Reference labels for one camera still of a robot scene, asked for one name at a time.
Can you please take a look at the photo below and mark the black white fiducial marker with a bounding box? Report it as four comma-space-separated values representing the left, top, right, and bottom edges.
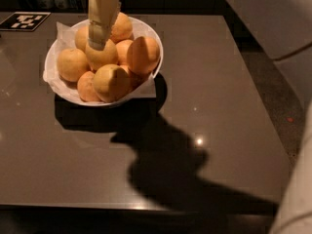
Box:
0, 12, 50, 32

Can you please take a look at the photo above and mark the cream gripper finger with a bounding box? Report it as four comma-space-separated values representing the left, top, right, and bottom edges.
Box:
88, 0, 120, 51

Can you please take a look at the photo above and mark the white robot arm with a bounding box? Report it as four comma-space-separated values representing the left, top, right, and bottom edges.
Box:
129, 0, 312, 234

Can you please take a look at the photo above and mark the white bowl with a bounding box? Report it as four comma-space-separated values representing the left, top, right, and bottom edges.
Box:
44, 16, 165, 108

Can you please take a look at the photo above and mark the white paper liner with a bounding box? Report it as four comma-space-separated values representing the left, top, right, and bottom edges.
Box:
43, 21, 158, 103

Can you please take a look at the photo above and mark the middle hidden orange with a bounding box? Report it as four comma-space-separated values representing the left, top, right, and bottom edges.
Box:
116, 39, 133, 64

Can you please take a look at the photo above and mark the right large orange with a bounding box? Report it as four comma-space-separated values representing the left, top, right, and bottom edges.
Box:
127, 36, 160, 76

